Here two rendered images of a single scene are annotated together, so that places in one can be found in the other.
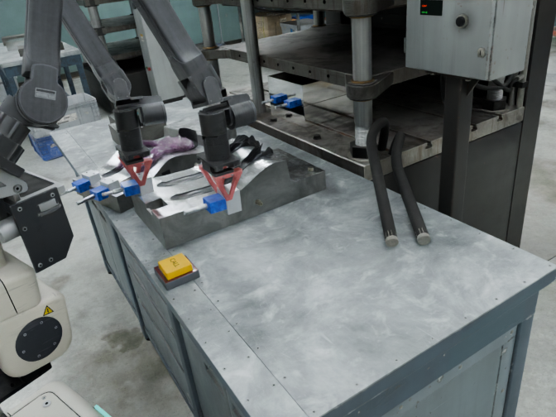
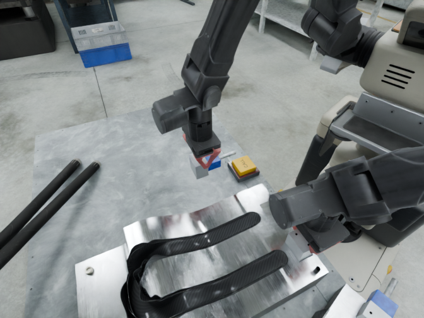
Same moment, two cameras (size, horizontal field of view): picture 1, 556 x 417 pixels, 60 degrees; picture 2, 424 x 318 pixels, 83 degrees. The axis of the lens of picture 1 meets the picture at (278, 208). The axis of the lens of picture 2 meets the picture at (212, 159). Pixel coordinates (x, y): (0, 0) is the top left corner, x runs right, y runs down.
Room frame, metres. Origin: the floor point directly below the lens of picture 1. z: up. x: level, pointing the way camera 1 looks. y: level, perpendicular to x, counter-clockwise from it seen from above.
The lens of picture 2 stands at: (1.46, 0.18, 1.43)
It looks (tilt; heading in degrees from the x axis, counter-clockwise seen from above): 47 degrees down; 184
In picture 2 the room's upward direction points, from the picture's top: straight up
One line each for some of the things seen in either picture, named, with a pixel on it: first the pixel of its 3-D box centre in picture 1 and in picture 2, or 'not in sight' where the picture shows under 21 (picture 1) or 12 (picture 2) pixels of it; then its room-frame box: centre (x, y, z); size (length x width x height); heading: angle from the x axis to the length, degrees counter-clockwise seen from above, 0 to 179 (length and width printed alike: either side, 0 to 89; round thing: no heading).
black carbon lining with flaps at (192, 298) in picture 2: (218, 165); (205, 262); (1.28, 0.15, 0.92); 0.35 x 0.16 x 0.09; 119
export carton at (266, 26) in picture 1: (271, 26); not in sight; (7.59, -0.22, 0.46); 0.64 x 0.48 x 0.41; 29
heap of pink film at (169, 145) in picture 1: (156, 147); not in sight; (1.54, 0.38, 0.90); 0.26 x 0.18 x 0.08; 136
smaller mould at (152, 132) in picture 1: (138, 130); not in sight; (1.97, 0.54, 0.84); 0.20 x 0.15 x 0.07; 119
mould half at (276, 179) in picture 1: (227, 179); (197, 269); (1.28, 0.13, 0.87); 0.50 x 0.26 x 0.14; 119
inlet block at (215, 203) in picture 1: (210, 204); (214, 159); (1.00, 0.15, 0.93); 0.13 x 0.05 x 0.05; 118
